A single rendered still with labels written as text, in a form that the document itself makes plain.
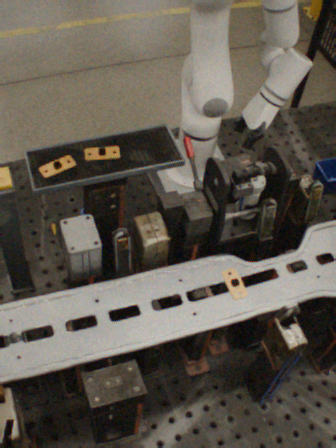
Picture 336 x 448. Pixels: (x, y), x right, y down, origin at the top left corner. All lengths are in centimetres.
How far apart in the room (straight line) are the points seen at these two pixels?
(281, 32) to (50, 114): 199
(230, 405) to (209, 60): 92
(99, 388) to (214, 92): 81
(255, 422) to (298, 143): 112
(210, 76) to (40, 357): 82
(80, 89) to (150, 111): 46
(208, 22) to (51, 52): 241
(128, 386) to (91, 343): 14
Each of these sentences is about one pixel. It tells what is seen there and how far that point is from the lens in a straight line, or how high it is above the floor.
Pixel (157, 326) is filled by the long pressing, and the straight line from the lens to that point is 126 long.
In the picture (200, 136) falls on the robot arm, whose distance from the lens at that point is 165.
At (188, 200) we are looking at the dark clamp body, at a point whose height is 108.
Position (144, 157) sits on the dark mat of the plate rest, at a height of 116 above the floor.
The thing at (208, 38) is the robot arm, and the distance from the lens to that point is 143.
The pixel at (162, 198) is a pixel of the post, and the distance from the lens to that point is 134.
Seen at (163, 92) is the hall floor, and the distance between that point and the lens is 339.
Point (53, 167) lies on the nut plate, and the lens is 131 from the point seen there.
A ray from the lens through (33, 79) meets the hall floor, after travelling 350.
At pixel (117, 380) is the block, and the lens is 117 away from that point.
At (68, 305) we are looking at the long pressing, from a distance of 128.
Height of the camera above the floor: 211
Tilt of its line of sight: 51 degrees down
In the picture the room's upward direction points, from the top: 9 degrees clockwise
